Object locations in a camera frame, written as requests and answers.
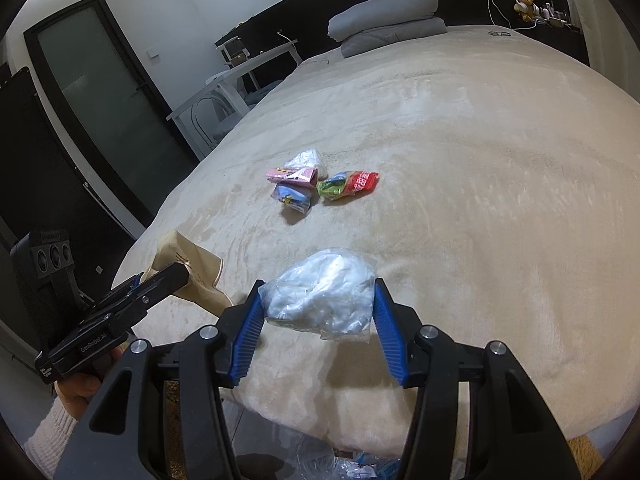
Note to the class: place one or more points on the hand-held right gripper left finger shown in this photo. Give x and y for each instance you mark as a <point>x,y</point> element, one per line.
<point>245,340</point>

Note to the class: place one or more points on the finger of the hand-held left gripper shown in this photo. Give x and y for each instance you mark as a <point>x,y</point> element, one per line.
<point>160,282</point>
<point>120,290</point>

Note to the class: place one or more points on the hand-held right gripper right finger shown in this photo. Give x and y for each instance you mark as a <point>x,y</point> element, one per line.
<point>392,335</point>

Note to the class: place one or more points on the brown paper bag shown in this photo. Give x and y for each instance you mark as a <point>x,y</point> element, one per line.
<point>200,270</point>

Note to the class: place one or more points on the white tissue plastic bag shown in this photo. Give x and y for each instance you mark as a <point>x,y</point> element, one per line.
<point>320,295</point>

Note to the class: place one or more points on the clear plastic trash bag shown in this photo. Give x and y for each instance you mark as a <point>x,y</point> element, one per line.
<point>350,467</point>

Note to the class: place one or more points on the blue snack wrapper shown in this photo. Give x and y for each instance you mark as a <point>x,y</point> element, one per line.
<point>292,197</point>

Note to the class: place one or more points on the red snack wrapper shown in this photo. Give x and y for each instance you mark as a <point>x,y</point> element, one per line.
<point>357,182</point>

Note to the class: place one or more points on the pink carton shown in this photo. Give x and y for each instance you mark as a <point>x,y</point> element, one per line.
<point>292,175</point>

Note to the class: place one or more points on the white snack wrapper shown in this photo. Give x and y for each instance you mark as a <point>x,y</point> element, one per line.
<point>306,159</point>

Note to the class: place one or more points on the person's left hand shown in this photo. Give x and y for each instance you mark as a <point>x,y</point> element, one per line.
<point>75,397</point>

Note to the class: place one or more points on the black wardrobe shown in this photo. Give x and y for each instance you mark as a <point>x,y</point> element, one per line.
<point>50,185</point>

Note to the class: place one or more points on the cream plush blanket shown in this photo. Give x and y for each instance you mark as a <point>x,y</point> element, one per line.
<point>450,210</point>

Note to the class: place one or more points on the white chair grey cushion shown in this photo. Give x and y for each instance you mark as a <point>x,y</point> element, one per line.
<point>222,121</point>

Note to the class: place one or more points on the dark frosted glass door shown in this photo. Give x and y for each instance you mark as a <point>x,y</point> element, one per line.
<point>100,85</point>

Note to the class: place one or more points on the white desk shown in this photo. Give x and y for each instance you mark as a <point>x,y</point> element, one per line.
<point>235,77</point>

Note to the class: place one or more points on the grey pillow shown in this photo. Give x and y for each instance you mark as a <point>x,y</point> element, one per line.
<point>395,35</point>

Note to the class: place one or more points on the black eyeglasses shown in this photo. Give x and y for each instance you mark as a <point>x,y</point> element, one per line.
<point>500,34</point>

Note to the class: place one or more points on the grey pillows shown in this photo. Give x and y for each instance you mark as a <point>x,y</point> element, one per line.
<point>385,12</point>

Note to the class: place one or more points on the brown teddy bear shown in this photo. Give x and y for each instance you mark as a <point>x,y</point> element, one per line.
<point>525,6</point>

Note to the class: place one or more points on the cluster of small bottles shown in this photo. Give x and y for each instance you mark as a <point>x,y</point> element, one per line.
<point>555,17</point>

